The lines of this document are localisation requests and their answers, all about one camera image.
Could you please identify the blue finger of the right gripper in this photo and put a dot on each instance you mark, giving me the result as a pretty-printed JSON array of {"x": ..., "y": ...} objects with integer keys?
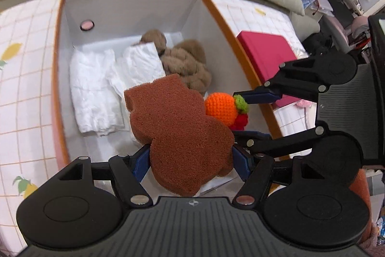
[
  {"x": 260, "y": 95},
  {"x": 254, "y": 135}
]

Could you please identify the lemon print checkered tablecloth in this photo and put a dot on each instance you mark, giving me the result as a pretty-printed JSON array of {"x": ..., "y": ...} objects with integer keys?
[{"x": 39, "y": 132}]

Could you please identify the black backpack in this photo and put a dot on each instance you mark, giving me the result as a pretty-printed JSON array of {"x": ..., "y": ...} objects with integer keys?
[{"x": 318, "y": 44}]

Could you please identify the white cloth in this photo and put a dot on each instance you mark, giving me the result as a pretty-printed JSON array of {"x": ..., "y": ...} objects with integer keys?
[{"x": 98, "y": 82}]

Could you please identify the pink office chair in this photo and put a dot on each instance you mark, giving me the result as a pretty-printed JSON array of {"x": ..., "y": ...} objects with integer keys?
[{"x": 359, "y": 25}]

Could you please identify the brown plush teddy bear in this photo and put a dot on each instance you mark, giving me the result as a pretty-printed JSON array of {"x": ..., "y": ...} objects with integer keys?
[{"x": 187, "y": 59}]

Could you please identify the red orange crochet flower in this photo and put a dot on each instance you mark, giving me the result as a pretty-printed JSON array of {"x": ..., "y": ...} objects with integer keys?
[{"x": 232, "y": 111}]

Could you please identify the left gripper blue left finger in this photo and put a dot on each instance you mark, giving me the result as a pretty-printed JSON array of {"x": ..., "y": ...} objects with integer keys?
[{"x": 140, "y": 162}]

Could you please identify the orange fuzzy sleeve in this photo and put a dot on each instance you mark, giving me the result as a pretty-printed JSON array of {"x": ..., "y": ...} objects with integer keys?
[{"x": 361, "y": 188}]

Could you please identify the brown bear-shaped sponge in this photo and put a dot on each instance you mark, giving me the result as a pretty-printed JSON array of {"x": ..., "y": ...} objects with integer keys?
[{"x": 187, "y": 147}]

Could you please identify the orange white storage box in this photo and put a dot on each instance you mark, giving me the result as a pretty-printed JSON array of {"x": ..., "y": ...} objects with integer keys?
[{"x": 99, "y": 25}]

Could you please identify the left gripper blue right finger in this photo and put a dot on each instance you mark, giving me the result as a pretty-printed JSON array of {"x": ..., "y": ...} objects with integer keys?
[{"x": 241, "y": 162}]

